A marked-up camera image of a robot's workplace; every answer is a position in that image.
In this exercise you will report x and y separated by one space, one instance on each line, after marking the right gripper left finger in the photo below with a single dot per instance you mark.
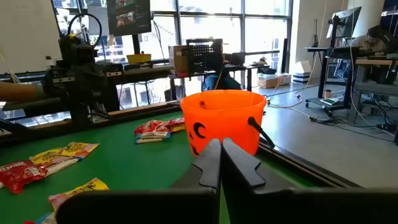
174 205

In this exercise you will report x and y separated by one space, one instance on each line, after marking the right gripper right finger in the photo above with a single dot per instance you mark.
280 205

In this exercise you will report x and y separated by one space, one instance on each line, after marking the candy pile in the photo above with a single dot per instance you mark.
152 135

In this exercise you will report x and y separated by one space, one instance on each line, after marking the red candy pack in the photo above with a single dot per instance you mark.
176 121
18 177
150 126

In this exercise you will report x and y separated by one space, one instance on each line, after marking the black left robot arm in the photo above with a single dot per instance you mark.
82 109

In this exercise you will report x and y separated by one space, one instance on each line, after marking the yellow tape tag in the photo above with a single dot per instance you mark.
74 35

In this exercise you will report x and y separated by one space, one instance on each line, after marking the yellow bin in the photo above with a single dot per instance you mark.
139 58

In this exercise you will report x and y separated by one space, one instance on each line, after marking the white blue Hershey's bar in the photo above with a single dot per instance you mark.
46 218
62 165

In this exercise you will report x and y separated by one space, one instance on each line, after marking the brown cardboard box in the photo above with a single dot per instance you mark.
178 60

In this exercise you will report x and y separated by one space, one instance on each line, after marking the orange pumpkin bucket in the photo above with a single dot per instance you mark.
224 112

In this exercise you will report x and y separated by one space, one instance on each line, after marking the green book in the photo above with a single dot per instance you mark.
329 101

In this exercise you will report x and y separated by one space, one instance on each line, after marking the paper cup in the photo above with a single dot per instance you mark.
327 94

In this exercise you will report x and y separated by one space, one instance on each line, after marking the black perforated crate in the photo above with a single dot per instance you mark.
203 56

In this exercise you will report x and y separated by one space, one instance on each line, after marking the tan woven box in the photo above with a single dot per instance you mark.
273 80

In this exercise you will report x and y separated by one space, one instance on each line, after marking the blue chair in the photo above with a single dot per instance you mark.
222 83

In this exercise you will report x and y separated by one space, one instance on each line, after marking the wooden desk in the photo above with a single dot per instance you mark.
376 62

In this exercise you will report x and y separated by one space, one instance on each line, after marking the person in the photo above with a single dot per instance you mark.
377 40

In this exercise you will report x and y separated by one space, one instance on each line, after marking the black monitor on stand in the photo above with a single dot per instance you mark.
343 21

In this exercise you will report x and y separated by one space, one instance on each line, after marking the black wall screen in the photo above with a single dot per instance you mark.
129 17

